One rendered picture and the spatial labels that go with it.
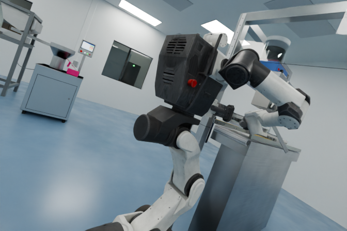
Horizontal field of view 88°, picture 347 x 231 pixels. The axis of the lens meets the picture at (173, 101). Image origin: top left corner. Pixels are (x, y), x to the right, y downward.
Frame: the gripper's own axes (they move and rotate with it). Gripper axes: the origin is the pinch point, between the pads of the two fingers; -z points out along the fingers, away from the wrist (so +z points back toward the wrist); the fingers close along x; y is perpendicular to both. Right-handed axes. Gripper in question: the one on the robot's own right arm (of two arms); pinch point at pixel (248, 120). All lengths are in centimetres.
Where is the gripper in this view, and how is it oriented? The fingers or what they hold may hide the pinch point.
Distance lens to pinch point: 129.1
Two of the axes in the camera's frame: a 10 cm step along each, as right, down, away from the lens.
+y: 9.0, 3.3, -2.8
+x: -3.4, 9.4, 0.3
